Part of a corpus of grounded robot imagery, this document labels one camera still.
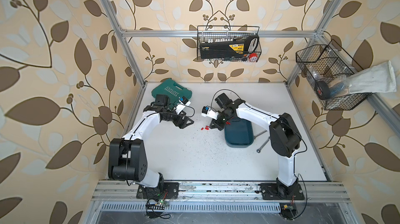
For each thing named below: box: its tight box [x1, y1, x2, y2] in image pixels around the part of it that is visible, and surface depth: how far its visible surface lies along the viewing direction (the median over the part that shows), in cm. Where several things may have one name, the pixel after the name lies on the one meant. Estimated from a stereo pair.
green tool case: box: [151, 78, 193, 107], surface depth 111 cm
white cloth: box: [347, 60, 397, 94], surface depth 58 cm
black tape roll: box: [314, 80, 331, 100], surface depth 67 cm
